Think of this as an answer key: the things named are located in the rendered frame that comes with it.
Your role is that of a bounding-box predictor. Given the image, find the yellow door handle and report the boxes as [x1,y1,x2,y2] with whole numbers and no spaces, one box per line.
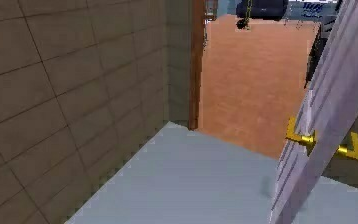
[336,131,358,163]
[285,116,317,148]

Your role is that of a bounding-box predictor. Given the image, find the brown wooden door frame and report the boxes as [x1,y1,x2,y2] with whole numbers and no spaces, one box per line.
[187,0,208,132]

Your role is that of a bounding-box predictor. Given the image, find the pale grey room door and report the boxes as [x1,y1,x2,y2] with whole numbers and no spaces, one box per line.
[268,0,358,224]

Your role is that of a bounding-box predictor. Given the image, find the dark blue sofa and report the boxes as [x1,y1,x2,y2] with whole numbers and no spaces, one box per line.
[235,0,290,22]

